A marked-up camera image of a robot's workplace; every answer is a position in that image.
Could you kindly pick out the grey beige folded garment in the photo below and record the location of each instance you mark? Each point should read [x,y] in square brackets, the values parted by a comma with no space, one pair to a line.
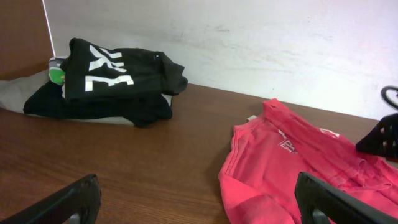
[14,93]

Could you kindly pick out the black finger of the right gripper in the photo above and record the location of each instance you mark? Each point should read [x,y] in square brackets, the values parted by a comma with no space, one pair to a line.
[382,139]

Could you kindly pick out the black folded shirt white letters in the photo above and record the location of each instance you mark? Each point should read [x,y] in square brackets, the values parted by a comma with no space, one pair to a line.
[94,73]

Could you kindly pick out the white green printed folded garment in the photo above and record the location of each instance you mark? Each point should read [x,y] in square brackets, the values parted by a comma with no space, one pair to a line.
[56,74]

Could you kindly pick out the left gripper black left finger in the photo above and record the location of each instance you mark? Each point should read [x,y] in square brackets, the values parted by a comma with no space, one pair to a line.
[81,198]

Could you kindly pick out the red orange t-shirt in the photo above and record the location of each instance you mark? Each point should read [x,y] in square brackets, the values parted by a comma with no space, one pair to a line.
[259,175]

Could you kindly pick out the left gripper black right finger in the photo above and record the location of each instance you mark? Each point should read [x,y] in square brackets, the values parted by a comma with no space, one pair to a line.
[319,202]

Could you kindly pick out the black folded garment underneath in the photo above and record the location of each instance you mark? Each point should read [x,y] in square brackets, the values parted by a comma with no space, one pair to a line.
[47,101]

